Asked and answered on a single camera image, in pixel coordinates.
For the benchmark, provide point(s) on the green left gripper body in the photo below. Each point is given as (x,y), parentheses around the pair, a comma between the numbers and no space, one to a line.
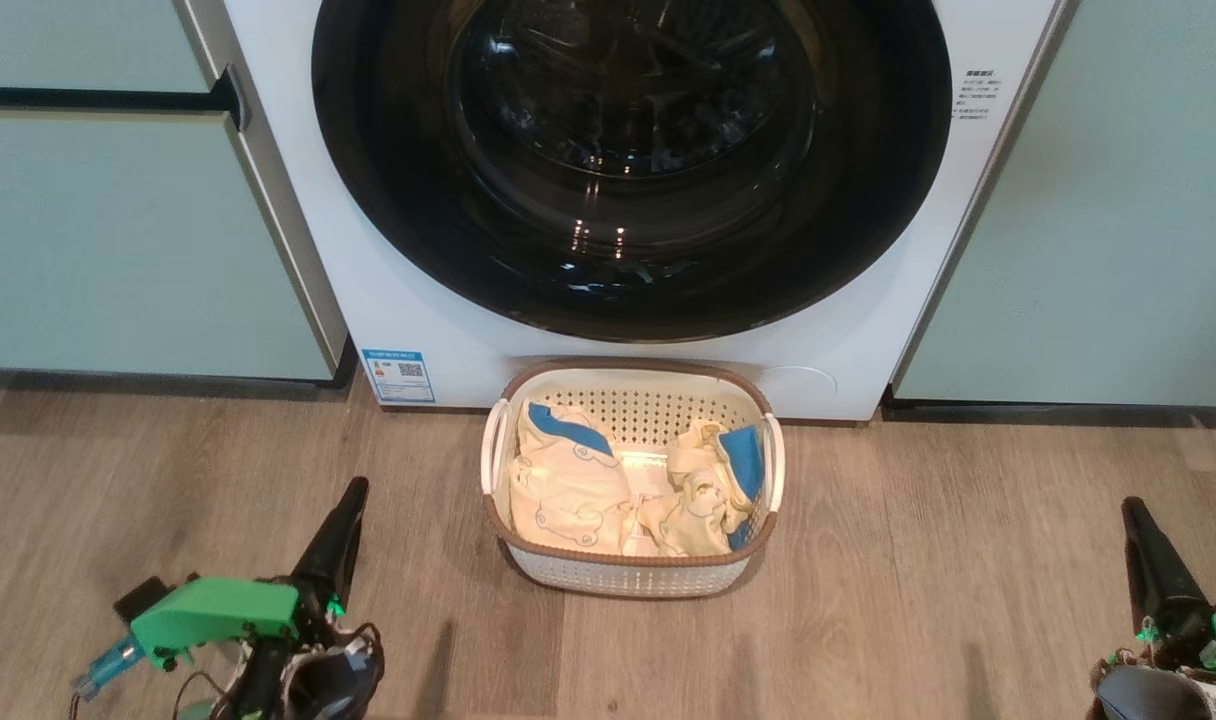
(218,610)

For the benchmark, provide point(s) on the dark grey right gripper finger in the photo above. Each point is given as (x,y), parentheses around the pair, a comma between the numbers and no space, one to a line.
(1163,590)

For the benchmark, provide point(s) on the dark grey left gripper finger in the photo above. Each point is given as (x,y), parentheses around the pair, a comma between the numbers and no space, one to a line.
(336,550)

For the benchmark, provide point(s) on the cream baby garment blue collar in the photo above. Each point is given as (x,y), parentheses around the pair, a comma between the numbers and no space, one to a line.
(568,490)

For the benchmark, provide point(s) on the cream baby garment blue lining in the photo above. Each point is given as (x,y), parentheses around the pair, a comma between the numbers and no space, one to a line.
(698,500)

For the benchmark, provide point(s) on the washing machine glass door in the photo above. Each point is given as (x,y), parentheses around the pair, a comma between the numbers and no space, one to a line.
(628,250)

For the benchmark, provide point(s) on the white front-load washing machine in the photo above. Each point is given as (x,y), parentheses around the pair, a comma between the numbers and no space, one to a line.
(368,300)

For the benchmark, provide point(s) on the pale green cabinet door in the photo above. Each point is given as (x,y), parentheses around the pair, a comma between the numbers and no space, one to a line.
(1118,250)

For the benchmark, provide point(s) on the blue energy label sticker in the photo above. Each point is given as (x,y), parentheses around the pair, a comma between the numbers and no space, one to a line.
(398,376)

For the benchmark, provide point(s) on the white perforated basket brown rim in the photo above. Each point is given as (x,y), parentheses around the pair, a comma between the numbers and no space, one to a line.
(628,578)

